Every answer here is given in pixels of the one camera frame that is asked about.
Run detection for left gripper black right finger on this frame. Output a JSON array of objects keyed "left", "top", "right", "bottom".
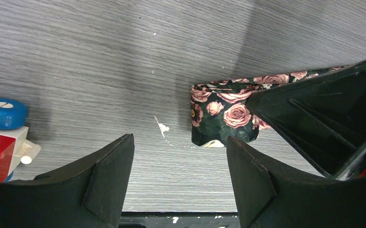
[{"left": 227, "top": 137, "right": 366, "bottom": 228}]

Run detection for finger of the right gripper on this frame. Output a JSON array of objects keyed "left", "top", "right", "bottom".
[{"left": 246, "top": 60, "right": 366, "bottom": 179}]

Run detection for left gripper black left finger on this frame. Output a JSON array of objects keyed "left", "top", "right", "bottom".
[{"left": 0, "top": 134, "right": 135, "bottom": 228}]

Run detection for pink floral black tie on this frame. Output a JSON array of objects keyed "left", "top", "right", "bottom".
[{"left": 190, "top": 67, "right": 340, "bottom": 148}]

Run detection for red toy truck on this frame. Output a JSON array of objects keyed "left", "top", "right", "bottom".
[{"left": 0, "top": 98, "right": 41, "bottom": 182}]

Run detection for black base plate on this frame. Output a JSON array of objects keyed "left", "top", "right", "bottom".
[{"left": 119, "top": 212, "right": 240, "bottom": 228}]

